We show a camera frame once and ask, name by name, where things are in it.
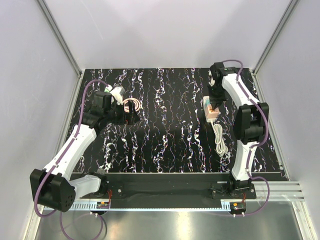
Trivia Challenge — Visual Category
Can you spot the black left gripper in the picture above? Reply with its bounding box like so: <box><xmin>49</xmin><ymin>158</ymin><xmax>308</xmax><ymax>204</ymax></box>
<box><xmin>104</xmin><ymin>100</ymin><xmax>140</xmax><ymax>126</ymax></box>

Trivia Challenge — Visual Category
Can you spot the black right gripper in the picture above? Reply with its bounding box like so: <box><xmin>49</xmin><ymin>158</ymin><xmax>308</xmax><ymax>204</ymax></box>
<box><xmin>206</xmin><ymin>84</ymin><xmax>226</xmax><ymax>110</ymax></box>

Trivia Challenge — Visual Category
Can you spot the light blue plug adapter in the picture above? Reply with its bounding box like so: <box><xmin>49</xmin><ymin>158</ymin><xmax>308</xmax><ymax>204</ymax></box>
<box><xmin>202</xmin><ymin>98</ymin><xmax>211</xmax><ymax>108</ymax></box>

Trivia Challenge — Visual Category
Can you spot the white power strip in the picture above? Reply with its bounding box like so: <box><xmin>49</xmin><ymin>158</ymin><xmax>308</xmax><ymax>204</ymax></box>
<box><xmin>202</xmin><ymin>96</ymin><xmax>220</xmax><ymax>123</ymax></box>

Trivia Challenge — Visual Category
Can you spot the beige cube adapter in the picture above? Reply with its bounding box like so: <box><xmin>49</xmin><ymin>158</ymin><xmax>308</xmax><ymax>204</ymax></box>
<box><xmin>205</xmin><ymin>104</ymin><xmax>220</xmax><ymax>122</ymax></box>

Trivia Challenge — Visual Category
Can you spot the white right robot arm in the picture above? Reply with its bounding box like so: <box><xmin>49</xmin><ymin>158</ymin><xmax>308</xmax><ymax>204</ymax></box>
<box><xmin>208</xmin><ymin>61</ymin><xmax>269</xmax><ymax>199</ymax></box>

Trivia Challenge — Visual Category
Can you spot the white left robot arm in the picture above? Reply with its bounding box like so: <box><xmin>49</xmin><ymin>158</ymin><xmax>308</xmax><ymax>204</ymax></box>
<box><xmin>29</xmin><ymin>87</ymin><xmax>142</xmax><ymax>213</ymax></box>

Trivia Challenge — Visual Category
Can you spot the pink coiled power cable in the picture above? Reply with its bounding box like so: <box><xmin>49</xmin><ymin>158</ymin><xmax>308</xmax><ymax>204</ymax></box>
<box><xmin>122</xmin><ymin>98</ymin><xmax>142</xmax><ymax>113</ymax></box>

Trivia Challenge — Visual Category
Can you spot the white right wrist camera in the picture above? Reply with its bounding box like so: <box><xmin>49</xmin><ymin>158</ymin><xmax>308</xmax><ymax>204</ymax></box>
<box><xmin>208</xmin><ymin>70</ymin><xmax>215</xmax><ymax>87</ymax></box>

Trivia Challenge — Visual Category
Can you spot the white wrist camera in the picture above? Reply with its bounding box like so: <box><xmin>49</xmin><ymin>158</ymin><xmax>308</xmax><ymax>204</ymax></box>
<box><xmin>208</xmin><ymin>70</ymin><xmax>215</xmax><ymax>87</ymax></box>
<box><xmin>104</xmin><ymin>84</ymin><xmax>125</xmax><ymax>105</ymax></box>

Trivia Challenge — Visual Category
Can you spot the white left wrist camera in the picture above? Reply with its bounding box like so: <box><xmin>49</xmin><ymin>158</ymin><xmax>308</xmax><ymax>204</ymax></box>
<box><xmin>104</xmin><ymin>84</ymin><xmax>125</xmax><ymax>105</ymax></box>

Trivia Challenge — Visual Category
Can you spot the white coiled power cable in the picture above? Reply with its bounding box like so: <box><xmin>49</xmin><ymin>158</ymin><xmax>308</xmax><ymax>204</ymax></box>
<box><xmin>211</xmin><ymin>121</ymin><xmax>229</xmax><ymax>156</ymax></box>

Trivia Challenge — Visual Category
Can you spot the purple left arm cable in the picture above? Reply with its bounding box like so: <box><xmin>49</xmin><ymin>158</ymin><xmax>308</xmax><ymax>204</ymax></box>
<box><xmin>33</xmin><ymin>79</ymin><xmax>113</xmax><ymax>240</ymax></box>

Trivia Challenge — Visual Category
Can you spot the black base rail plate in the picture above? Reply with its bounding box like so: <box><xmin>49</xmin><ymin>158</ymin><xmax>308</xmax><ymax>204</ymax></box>
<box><xmin>99</xmin><ymin>172</ymin><xmax>257</xmax><ymax>200</ymax></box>

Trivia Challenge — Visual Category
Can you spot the aluminium frame rail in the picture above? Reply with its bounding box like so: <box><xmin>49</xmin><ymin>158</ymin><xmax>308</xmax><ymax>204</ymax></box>
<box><xmin>32</xmin><ymin>181</ymin><xmax>305</xmax><ymax>212</ymax></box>

